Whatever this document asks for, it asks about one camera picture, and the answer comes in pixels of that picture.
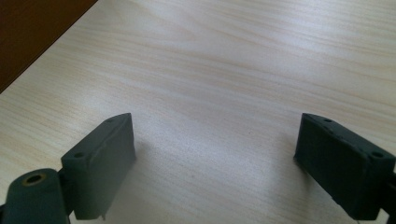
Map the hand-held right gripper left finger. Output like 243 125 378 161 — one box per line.
60 112 137 221

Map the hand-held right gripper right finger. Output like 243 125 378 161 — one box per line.
293 112 396 221

